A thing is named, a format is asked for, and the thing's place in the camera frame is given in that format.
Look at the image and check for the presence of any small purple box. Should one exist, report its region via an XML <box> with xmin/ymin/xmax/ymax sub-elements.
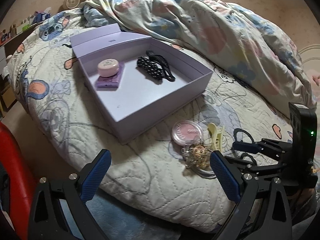
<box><xmin>96</xmin><ymin>62</ymin><xmax>125</xmax><ymax>89</ymax></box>

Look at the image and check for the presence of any pink compact with clear lid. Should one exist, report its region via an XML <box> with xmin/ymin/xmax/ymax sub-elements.
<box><xmin>171</xmin><ymin>120</ymin><xmax>201</xmax><ymax>146</ymax></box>

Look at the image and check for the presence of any yellow hair claw clip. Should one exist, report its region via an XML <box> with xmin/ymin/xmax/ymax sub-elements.
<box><xmin>207</xmin><ymin>122</ymin><xmax>225</xmax><ymax>153</ymax></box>

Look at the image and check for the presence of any row of desk trinkets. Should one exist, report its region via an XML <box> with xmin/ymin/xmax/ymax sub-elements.
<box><xmin>0</xmin><ymin>10</ymin><xmax>50</xmax><ymax>42</ymax></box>

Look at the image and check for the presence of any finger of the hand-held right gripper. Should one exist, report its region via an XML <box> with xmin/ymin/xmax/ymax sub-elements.
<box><xmin>224</xmin><ymin>155</ymin><xmax>284</xmax><ymax>178</ymax></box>
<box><xmin>232</xmin><ymin>138</ymin><xmax>294</xmax><ymax>155</ymax></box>

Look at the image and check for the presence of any gold flower hair clip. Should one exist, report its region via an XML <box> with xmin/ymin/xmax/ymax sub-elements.
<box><xmin>181</xmin><ymin>140</ymin><xmax>213</xmax><ymax>176</ymax></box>

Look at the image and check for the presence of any blue fluffy mat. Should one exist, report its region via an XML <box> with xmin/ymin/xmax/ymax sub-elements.
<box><xmin>59</xmin><ymin>191</ymin><xmax>183</xmax><ymax>240</ymax></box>

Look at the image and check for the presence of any cream bed headboard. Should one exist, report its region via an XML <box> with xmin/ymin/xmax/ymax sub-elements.
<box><xmin>298</xmin><ymin>44</ymin><xmax>320</xmax><ymax>81</ymax></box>

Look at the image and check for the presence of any black headband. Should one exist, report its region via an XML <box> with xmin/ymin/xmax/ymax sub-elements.
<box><xmin>146</xmin><ymin>50</ymin><xmax>176</xmax><ymax>83</ymax></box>

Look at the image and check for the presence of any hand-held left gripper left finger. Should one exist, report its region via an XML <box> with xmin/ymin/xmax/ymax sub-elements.
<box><xmin>29</xmin><ymin>149</ymin><xmax>112</xmax><ymax>240</ymax></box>

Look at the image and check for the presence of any person's right forearm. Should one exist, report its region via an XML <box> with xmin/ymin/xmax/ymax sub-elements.
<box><xmin>291</xmin><ymin>187</ymin><xmax>320</xmax><ymax>240</ymax></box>

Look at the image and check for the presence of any pink round jar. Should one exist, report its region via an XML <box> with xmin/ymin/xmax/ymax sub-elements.
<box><xmin>97</xmin><ymin>58</ymin><xmax>120</xmax><ymax>78</ymax></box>

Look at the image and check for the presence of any lavender cardboard box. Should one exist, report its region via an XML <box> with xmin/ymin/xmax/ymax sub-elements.
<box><xmin>69</xmin><ymin>23</ymin><xmax>214</xmax><ymax>145</ymax></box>

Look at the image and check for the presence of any red chair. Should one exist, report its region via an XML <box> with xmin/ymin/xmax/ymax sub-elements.
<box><xmin>0</xmin><ymin>122</ymin><xmax>38</xmax><ymax>240</ymax></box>

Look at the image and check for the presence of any black polka dot hair tie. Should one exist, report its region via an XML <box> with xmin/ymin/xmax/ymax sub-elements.
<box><xmin>136</xmin><ymin>56</ymin><xmax>165</xmax><ymax>82</ymax></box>

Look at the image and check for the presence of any floral pastel duvet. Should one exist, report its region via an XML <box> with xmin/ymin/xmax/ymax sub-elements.
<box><xmin>81</xmin><ymin>0</ymin><xmax>318</xmax><ymax>110</ymax></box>

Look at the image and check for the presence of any white cable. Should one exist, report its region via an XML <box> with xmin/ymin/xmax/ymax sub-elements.
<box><xmin>192</xmin><ymin>166</ymin><xmax>218</xmax><ymax>180</ymax></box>

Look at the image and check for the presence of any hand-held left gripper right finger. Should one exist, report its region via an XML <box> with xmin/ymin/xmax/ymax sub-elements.
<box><xmin>209</xmin><ymin>151</ymin><xmax>293</xmax><ymax>240</ymax></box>

